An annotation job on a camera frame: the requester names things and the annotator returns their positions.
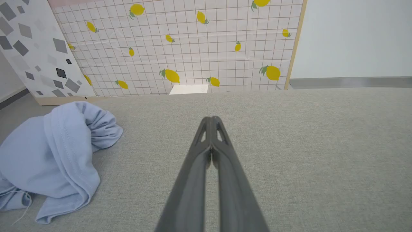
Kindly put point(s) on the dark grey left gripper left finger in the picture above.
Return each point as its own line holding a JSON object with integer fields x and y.
{"x": 190, "y": 187}

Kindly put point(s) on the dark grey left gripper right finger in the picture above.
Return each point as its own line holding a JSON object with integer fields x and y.
{"x": 235, "y": 193}

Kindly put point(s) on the light blue garment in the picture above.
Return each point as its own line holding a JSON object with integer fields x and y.
{"x": 58, "y": 154}

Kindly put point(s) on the grey fabric sofa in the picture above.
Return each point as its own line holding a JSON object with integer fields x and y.
{"x": 305, "y": 161}

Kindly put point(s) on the white box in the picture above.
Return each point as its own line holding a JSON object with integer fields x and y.
{"x": 189, "y": 89}

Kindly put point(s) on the lemon print tile panel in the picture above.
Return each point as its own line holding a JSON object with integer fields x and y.
{"x": 193, "y": 58}

